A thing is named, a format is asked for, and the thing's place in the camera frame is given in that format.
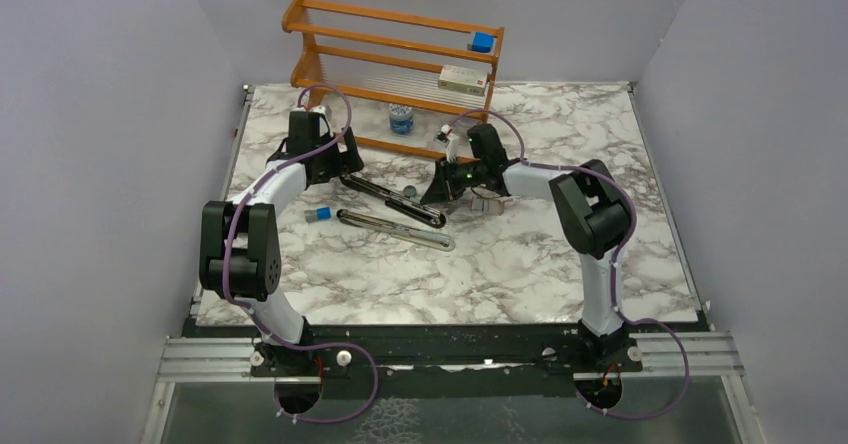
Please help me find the blue box on shelf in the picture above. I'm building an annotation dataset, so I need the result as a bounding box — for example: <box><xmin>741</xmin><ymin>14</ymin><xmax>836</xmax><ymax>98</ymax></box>
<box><xmin>466</xmin><ymin>31</ymin><xmax>496</xmax><ymax>54</ymax></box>

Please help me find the aluminium frame rail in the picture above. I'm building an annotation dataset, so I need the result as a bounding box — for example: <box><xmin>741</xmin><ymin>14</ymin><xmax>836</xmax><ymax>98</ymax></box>
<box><xmin>141</xmin><ymin>332</ymin><xmax>766</xmax><ymax>443</ymax></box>

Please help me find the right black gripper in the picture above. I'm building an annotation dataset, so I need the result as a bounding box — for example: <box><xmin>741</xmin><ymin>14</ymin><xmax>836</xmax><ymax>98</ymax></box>
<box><xmin>420</xmin><ymin>155</ymin><xmax>486</xmax><ymax>206</ymax></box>

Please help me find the black stapler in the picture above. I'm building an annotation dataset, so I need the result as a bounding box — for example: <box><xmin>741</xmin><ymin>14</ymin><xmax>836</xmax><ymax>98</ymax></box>
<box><xmin>339</xmin><ymin>174</ymin><xmax>447</xmax><ymax>229</ymax></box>

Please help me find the blue white plastic jar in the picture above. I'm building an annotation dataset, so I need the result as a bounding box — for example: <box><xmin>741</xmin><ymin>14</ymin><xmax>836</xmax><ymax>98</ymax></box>
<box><xmin>388</xmin><ymin>104</ymin><xmax>414</xmax><ymax>135</ymax></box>

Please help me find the silver chrome stapler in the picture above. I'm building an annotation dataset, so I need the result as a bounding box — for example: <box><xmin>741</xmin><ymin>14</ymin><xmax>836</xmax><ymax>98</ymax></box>
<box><xmin>336</xmin><ymin>209</ymin><xmax>455</xmax><ymax>252</ymax></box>

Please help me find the blue grey small cylinder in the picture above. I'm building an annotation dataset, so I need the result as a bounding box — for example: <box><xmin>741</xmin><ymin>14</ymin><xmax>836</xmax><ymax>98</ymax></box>
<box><xmin>304</xmin><ymin>207</ymin><xmax>333</xmax><ymax>223</ymax></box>

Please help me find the white green staples carton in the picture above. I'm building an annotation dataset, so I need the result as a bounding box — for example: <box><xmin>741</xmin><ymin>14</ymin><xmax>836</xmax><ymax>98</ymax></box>
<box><xmin>438</xmin><ymin>65</ymin><xmax>488</xmax><ymax>96</ymax></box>

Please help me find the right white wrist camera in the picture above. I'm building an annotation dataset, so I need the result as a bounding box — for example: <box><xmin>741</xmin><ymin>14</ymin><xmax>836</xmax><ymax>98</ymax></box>
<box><xmin>436</xmin><ymin>124</ymin><xmax>459</xmax><ymax>163</ymax></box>

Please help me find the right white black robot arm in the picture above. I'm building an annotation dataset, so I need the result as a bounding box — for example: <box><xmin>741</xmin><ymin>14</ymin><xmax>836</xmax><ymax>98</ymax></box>
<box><xmin>421</xmin><ymin>124</ymin><xmax>636</xmax><ymax>371</ymax></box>

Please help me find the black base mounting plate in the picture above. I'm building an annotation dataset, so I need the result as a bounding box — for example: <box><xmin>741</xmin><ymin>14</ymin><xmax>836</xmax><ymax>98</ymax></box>
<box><xmin>250</xmin><ymin>324</ymin><xmax>642</xmax><ymax>401</ymax></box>

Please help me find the orange wooden shelf rack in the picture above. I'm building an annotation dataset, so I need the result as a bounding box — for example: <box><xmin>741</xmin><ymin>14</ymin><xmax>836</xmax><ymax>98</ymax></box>
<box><xmin>281</xmin><ymin>0</ymin><xmax>505</xmax><ymax>120</ymax></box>

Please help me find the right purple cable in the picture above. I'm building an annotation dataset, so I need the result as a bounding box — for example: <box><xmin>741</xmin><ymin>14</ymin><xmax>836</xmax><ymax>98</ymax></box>
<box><xmin>447</xmin><ymin>108</ymin><xmax>692</xmax><ymax>422</ymax></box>

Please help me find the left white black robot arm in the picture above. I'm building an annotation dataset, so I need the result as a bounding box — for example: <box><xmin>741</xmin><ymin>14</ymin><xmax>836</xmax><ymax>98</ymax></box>
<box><xmin>198</xmin><ymin>105</ymin><xmax>363</xmax><ymax>375</ymax></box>

